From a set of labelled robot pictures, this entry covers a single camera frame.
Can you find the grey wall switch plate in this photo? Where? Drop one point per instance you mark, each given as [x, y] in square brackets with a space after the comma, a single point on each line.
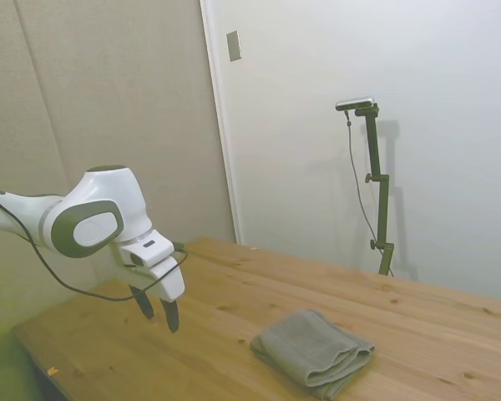
[234, 46]

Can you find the dark green camera stand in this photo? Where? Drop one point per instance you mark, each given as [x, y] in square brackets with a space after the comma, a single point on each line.
[382, 209]

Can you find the white door frame trim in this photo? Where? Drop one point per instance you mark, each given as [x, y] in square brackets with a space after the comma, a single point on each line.
[221, 125]

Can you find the silver exterior camera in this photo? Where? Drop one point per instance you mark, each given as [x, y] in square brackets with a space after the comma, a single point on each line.
[354, 103]

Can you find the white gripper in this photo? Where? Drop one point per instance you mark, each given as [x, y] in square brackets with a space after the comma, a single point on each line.
[171, 280]

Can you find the small yellow tape scrap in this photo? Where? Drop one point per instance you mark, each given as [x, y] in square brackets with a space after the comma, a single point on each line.
[52, 370]

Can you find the grey towel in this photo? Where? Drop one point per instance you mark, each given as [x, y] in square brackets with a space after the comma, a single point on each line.
[313, 351]

